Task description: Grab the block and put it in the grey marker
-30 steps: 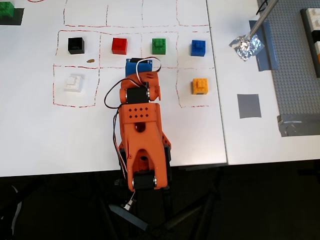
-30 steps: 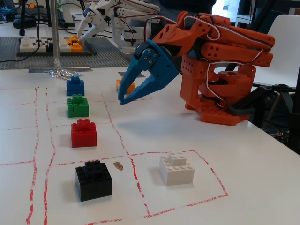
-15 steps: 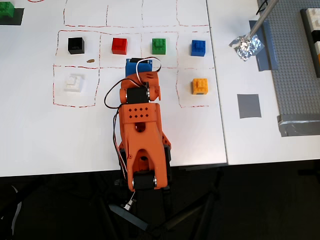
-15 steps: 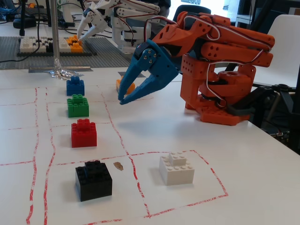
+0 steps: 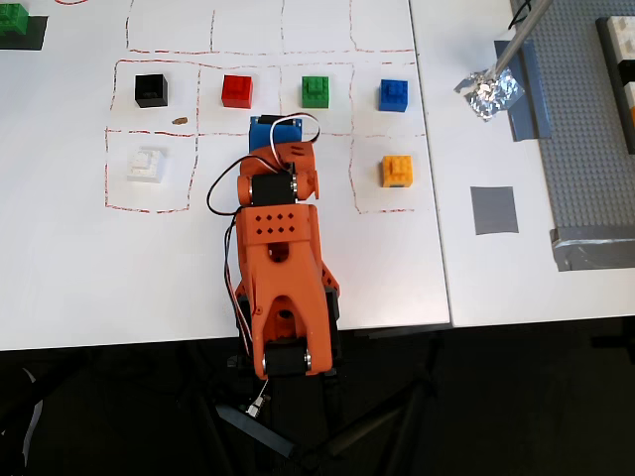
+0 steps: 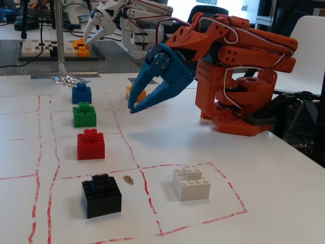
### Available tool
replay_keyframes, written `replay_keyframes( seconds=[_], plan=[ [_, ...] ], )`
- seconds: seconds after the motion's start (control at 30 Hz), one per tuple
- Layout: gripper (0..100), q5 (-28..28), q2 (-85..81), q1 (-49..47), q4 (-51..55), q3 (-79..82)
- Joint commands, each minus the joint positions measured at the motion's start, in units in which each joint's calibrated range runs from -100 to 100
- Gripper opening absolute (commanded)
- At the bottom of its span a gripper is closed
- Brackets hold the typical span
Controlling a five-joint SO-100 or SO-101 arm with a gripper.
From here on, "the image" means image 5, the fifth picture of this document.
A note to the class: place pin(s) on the grey lego baseplate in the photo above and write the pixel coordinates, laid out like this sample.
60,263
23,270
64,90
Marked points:
580,149

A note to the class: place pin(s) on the white lego block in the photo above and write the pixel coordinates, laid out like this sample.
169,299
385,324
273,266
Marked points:
145,166

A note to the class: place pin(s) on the green lego block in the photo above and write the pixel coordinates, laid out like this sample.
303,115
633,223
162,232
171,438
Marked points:
315,93

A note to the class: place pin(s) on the black lego block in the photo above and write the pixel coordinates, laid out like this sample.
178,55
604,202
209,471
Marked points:
151,94

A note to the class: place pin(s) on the crumpled aluminium foil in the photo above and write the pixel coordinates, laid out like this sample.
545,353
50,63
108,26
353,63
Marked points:
488,96

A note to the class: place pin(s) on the black table clamp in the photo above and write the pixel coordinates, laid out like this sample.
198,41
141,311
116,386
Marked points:
244,307
333,317

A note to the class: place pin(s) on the blue-grey tape strip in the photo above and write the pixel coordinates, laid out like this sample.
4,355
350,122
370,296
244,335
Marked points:
535,119

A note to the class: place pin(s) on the metal pole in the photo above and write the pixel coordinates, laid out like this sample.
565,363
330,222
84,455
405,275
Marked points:
517,43

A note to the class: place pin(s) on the dark grey flat bar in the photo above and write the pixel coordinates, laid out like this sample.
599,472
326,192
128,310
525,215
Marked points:
258,431

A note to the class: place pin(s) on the blue lego block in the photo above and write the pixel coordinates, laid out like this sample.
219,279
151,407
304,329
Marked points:
393,96

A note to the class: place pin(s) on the grey tape marker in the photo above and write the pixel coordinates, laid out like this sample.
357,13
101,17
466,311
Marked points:
494,210

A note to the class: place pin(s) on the orange robot base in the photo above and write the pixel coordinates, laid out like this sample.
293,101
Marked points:
330,282

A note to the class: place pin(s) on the red lego block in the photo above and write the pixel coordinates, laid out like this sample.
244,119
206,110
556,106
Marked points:
237,91

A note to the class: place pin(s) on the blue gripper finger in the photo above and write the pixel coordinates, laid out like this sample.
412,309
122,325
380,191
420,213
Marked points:
263,136

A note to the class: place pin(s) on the black tripod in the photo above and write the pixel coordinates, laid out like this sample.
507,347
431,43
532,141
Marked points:
377,421

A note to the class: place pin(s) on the green block on black marker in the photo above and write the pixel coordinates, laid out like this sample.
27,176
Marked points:
12,20

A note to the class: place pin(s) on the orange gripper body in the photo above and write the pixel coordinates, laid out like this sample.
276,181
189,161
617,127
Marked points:
274,136

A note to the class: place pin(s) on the yellow lego block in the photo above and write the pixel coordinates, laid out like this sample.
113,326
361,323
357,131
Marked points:
397,172

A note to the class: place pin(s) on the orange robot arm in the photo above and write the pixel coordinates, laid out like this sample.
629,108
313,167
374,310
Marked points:
283,258

